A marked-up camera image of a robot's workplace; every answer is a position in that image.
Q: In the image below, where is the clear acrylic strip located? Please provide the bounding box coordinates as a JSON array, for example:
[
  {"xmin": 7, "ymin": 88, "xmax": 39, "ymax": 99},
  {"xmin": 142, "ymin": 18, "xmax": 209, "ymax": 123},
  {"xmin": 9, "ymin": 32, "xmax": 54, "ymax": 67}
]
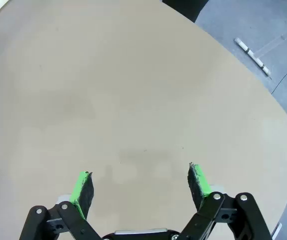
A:
[{"xmin": 254, "ymin": 35, "xmax": 287, "ymax": 58}]

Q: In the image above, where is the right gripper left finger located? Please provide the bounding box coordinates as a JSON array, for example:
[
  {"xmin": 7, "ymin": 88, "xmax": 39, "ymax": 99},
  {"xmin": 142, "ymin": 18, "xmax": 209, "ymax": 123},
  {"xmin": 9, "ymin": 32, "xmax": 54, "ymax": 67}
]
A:
[{"xmin": 18, "ymin": 170, "xmax": 102, "ymax": 240}]

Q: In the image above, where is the thin black floor cable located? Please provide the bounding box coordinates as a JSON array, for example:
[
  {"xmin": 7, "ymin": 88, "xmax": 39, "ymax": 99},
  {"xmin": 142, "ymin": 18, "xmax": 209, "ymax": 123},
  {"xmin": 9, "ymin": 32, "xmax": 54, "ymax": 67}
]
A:
[{"xmin": 270, "ymin": 66, "xmax": 287, "ymax": 96}]

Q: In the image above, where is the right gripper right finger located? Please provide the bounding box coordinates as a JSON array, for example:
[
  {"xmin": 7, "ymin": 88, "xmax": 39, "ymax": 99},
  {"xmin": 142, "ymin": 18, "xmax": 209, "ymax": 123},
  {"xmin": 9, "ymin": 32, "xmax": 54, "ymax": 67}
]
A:
[{"xmin": 179, "ymin": 162, "xmax": 273, "ymax": 240}]

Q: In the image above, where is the white stick with black bands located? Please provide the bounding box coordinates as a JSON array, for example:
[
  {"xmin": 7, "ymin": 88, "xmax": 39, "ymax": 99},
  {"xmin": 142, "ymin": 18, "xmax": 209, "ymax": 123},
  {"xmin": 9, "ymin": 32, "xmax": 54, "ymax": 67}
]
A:
[{"xmin": 234, "ymin": 37, "xmax": 272, "ymax": 77}]

